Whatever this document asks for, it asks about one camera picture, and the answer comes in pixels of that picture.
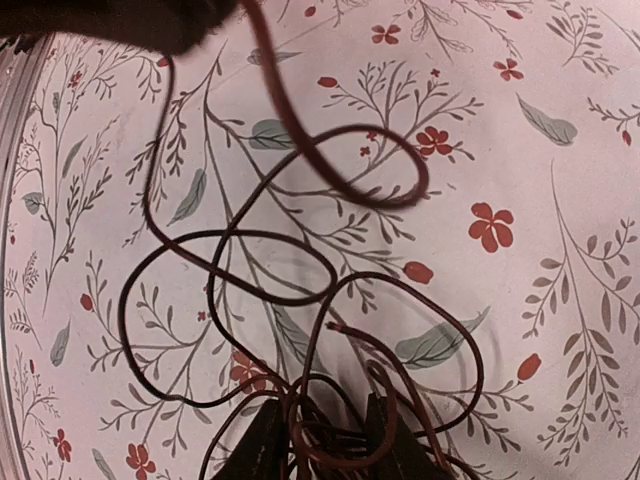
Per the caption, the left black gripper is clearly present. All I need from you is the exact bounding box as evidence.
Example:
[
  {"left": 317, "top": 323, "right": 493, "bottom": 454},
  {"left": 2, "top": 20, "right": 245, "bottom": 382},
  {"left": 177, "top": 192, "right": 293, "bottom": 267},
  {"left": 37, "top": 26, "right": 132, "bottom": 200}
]
[{"left": 1, "top": 0, "right": 238, "bottom": 55}]

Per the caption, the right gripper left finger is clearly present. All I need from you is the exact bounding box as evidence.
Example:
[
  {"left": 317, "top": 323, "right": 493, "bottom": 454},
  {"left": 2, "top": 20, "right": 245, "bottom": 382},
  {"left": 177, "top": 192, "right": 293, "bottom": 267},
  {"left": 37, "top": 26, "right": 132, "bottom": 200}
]
[{"left": 227, "top": 399, "right": 286, "bottom": 479}]

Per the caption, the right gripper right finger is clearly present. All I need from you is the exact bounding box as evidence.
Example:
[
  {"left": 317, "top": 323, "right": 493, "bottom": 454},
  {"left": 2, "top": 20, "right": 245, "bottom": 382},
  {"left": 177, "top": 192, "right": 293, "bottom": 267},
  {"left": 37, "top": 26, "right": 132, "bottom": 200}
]
[{"left": 365, "top": 394, "right": 440, "bottom": 480}]

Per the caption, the brown cable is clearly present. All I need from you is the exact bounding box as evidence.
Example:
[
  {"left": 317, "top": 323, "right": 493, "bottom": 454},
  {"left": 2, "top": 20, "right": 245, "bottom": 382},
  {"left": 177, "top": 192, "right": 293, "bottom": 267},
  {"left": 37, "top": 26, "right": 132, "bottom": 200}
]
[{"left": 239, "top": 0, "right": 431, "bottom": 209}]

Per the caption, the floral table mat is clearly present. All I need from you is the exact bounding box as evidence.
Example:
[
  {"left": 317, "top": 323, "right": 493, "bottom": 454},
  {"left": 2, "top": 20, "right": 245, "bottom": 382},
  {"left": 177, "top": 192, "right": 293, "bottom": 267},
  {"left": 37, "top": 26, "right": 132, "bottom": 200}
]
[{"left": 1, "top": 1, "right": 639, "bottom": 479}]

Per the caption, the tangled dark cable pile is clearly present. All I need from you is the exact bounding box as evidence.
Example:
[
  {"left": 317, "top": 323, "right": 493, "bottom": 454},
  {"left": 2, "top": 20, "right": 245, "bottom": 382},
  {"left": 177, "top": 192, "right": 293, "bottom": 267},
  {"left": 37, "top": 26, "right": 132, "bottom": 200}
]
[{"left": 119, "top": 49, "right": 486, "bottom": 480}]

